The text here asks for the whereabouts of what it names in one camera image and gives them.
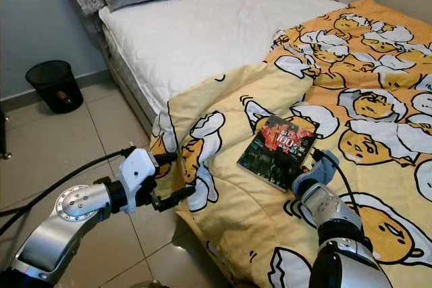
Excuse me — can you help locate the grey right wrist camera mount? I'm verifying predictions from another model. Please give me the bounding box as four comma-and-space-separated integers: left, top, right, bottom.
292, 150, 340, 198

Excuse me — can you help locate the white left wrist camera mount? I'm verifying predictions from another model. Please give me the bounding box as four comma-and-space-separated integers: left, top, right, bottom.
117, 148, 160, 214

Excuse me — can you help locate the white quilted mattress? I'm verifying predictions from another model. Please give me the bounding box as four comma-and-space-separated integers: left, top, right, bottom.
99, 0, 346, 117

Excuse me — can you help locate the black mesh trash bin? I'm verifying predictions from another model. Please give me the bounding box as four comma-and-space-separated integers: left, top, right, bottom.
26, 60, 84, 115

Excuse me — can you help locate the yellow cartoon egg blanket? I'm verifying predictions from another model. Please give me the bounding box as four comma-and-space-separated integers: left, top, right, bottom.
152, 0, 432, 288

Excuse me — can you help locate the grey beige bed base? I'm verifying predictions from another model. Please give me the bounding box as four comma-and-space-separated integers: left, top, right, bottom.
101, 25, 157, 135

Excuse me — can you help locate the dark red-green book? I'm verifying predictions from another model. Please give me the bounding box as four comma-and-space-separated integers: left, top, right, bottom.
238, 114, 320, 193

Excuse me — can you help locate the black metal rack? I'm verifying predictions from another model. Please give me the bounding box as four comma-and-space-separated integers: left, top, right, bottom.
0, 109, 11, 161

